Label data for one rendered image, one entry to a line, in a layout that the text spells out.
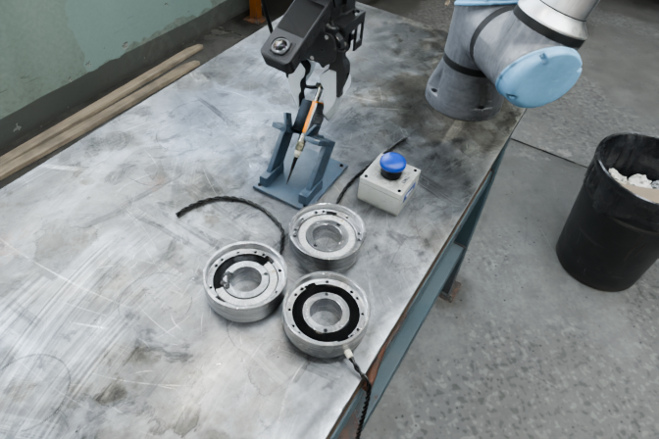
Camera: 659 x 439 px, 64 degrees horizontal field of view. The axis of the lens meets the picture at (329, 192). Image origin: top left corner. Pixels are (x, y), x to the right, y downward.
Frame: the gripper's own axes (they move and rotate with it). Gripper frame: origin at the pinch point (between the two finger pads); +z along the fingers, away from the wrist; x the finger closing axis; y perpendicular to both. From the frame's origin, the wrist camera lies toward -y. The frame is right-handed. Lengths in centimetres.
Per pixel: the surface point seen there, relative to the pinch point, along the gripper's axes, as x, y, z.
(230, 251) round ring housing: -1.8, -22.7, 8.8
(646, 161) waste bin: -61, 109, 58
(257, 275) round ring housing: -6.3, -23.2, 10.3
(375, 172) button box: -11.2, 0.6, 7.4
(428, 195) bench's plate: -18.9, 5.4, 11.9
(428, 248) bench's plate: -23.2, -4.9, 11.9
